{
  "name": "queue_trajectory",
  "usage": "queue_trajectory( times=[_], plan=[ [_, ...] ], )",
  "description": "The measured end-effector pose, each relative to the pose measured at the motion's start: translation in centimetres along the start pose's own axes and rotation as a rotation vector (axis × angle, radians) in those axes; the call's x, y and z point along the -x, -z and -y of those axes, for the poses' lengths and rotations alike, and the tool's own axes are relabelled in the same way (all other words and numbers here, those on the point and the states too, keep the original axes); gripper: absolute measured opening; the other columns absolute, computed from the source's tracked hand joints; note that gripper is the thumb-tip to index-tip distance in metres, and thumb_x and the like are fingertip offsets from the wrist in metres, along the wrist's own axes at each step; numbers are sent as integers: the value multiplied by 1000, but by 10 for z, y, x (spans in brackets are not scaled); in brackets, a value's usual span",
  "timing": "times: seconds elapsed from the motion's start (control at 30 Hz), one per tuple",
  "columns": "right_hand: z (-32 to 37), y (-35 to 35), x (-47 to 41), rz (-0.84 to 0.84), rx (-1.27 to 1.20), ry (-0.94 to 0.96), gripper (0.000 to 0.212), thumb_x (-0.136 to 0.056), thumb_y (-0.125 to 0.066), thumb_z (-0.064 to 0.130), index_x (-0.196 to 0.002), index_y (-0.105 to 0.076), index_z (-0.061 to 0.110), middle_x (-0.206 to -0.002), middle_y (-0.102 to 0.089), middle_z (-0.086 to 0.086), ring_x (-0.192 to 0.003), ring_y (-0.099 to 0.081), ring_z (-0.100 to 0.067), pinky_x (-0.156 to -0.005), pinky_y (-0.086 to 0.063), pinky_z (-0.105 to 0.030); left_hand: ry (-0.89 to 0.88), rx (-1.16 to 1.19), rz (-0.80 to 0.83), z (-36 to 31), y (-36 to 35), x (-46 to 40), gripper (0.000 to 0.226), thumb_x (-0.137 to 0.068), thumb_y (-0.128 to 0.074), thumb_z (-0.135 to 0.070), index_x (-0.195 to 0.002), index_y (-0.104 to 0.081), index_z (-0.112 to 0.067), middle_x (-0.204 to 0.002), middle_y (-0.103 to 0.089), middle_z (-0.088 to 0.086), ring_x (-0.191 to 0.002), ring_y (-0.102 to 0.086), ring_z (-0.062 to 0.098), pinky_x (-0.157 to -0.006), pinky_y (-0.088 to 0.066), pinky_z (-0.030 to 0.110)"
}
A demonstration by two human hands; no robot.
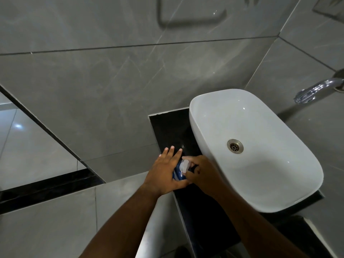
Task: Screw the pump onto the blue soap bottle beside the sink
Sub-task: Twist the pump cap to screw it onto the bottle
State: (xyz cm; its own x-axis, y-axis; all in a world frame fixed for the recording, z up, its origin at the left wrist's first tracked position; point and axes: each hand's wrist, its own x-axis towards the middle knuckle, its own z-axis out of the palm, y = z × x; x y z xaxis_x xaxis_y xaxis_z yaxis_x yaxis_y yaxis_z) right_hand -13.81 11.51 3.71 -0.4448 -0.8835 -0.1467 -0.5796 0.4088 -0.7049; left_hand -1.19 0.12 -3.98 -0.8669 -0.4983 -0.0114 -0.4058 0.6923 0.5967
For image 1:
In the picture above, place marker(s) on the person's right hand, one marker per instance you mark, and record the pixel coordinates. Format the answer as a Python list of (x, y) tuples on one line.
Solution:
[(207, 175)]

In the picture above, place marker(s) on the person's left hand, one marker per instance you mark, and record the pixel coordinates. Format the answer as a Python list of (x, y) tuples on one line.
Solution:
[(161, 177)]

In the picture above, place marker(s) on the person's left middle finger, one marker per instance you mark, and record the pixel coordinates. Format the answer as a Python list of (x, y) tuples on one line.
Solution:
[(170, 155)]

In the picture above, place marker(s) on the person's left thumb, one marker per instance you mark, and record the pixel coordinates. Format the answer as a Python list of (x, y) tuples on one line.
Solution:
[(181, 184)]

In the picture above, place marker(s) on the person's right thumb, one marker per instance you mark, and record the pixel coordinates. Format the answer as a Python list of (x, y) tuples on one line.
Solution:
[(191, 175)]

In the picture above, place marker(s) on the blue soap pump bottle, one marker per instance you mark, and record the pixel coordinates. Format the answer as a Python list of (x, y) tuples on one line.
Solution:
[(181, 171)]

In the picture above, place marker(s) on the person's right forearm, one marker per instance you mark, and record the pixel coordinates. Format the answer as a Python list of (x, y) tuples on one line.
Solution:
[(255, 225)]

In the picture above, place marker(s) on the person's left forearm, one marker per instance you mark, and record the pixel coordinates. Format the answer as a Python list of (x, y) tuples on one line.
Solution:
[(121, 225)]

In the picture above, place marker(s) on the metal basin drain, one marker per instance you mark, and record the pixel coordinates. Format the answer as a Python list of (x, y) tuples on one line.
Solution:
[(235, 146)]

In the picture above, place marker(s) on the white ceramic wash basin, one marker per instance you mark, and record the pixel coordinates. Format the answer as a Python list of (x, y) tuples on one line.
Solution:
[(250, 147)]

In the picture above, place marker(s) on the chrome wall faucet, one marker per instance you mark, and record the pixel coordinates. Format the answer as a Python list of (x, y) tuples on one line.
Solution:
[(317, 89)]

